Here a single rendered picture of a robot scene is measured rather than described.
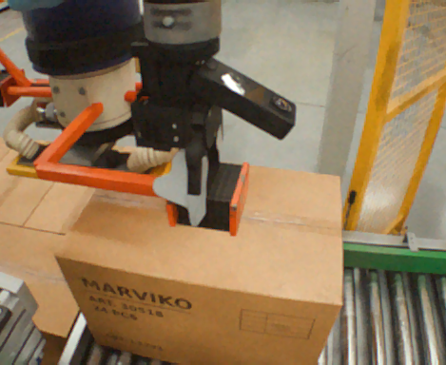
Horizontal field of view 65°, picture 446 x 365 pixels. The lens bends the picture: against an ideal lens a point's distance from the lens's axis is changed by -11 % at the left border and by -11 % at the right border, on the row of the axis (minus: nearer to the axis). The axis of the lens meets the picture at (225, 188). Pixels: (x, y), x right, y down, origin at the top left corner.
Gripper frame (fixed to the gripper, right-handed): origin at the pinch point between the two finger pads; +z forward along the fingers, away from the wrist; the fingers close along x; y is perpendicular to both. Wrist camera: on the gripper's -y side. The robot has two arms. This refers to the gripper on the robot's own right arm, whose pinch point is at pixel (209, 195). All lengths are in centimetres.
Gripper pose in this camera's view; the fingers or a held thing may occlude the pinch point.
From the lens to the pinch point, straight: 49.2
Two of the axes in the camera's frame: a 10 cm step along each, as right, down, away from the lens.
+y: -9.8, -1.3, 1.7
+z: 0.1, 7.7, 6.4
